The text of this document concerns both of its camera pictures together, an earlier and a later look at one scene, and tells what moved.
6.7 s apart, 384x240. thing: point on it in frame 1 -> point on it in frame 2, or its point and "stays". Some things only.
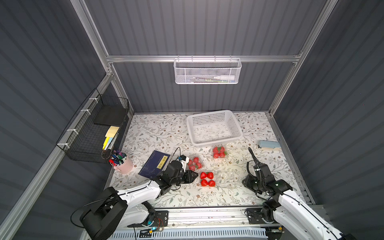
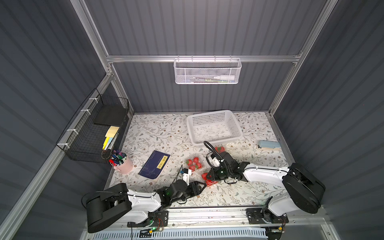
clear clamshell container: (196, 163) stays
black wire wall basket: (91, 136) stays
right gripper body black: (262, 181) -> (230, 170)
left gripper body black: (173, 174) -> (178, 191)
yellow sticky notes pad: (110, 135) stays
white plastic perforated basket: (212, 128) stays
